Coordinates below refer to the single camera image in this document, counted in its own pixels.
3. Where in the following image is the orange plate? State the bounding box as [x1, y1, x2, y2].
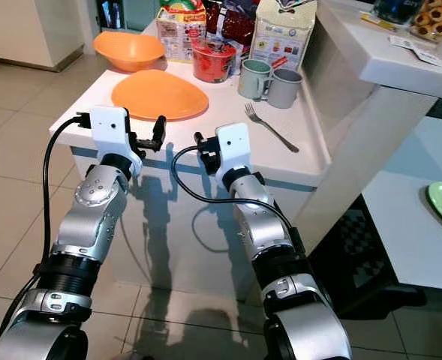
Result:
[111, 70, 209, 121]

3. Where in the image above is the metal fork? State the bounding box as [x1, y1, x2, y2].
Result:
[245, 103, 300, 153]

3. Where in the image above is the red cup noodle tub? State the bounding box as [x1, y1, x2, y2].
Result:
[191, 37, 238, 83]

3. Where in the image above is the pale green mug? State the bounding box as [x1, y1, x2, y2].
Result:
[238, 58, 276, 101]

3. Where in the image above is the orange bowl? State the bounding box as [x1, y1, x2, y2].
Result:
[93, 31, 167, 74]

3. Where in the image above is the grey mug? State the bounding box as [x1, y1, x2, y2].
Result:
[267, 67, 304, 110]

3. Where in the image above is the instant noodle multipack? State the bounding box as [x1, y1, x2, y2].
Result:
[155, 0, 208, 63]

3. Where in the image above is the dark red snack bag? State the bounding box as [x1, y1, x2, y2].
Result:
[206, 0, 259, 52]

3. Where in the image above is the cream rice bag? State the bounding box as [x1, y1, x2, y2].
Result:
[251, 0, 319, 72]

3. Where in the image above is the white floor cabinet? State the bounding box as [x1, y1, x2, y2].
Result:
[0, 0, 86, 72]

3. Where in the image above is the black lattice plastic stool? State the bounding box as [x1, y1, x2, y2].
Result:
[307, 206, 405, 312]

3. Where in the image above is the white paper card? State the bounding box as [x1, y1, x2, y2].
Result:
[388, 34, 439, 67]

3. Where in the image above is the clear cookie container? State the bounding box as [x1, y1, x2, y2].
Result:
[410, 0, 442, 42]

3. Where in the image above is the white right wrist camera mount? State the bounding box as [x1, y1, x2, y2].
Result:
[215, 122, 254, 190]

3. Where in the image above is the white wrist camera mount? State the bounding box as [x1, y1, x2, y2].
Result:
[89, 106, 144, 170]
[215, 122, 254, 190]

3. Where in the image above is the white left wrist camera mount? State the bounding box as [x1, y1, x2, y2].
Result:
[89, 106, 144, 170]

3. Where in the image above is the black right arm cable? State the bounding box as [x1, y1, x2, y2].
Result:
[170, 146, 308, 250]

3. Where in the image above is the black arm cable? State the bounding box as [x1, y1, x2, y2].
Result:
[170, 146, 308, 250]
[0, 112, 94, 353]

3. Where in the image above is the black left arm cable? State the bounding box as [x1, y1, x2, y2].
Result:
[0, 112, 94, 353]

